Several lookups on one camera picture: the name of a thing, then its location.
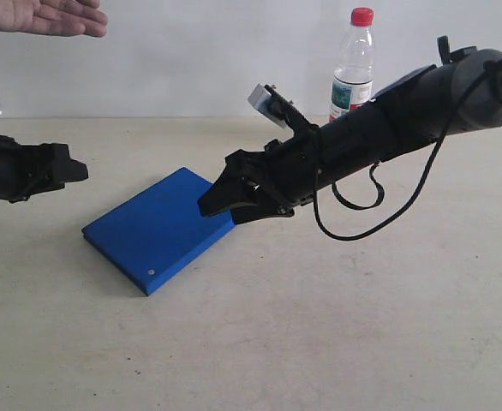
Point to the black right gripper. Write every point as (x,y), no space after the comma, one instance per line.
(266,184)

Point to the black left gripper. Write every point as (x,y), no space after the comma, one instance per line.
(28,170)

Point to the person's hand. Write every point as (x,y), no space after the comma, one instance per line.
(59,18)

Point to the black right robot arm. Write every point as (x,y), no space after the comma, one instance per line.
(462,95)

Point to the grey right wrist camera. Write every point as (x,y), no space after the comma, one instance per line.
(260,100)

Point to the blue notebook folder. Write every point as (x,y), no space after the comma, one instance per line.
(158,232)

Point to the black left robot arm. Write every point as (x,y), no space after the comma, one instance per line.
(28,170)

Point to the clear plastic water bottle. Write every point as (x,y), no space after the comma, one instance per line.
(354,72)

